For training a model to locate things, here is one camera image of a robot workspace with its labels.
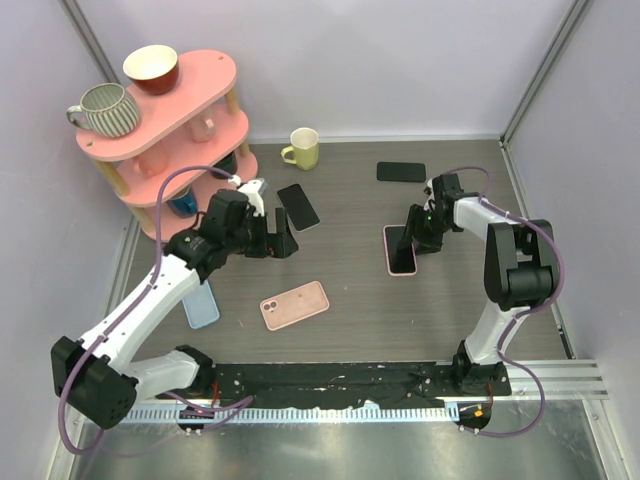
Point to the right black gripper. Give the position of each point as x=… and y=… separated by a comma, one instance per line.
x=415, y=230

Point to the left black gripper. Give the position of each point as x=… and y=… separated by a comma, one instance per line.
x=284, y=245

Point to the pink phone case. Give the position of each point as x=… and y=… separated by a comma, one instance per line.
x=386, y=250
x=293, y=306

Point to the black phone face up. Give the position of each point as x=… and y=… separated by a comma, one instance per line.
x=298, y=207

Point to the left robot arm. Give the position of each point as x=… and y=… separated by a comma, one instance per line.
x=96, y=374

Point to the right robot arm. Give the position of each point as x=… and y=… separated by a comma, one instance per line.
x=523, y=272

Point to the black phone case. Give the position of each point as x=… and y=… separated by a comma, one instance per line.
x=401, y=172

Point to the light blue phone case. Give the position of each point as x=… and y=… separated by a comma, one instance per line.
x=200, y=307

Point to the yellow mug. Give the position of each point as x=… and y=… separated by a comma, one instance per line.
x=303, y=151

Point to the dark green mug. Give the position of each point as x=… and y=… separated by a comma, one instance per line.
x=228, y=163

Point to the blue mug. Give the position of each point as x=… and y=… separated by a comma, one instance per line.
x=184, y=203

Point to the pink mug upper shelf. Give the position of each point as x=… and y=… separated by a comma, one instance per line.
x=201, y=128

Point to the pink mug shelf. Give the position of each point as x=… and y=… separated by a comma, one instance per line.
x=201, y=128
x=152, y=161

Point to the pink three-tier shelf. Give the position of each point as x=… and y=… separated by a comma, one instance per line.
x=205, y=86

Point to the pink mug middle shelf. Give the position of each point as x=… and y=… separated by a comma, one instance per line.
x=152, y=161

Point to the red bowl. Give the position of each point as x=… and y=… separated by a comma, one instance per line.
x=154, y=69

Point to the grey striped mug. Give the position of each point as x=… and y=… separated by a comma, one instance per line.
x=107, y=109

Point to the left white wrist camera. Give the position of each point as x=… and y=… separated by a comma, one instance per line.
x=254, y=190

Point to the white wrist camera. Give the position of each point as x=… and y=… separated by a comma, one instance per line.
x=254, y=190
x=430, y=196

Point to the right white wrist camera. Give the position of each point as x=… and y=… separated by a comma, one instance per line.
x=430, y=196

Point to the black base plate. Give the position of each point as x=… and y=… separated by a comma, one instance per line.
x=338, y=386

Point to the white cable duct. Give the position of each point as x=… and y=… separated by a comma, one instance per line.
x=173, y=412

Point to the aluminium rail frame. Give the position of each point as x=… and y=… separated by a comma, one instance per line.
x=562, y=379

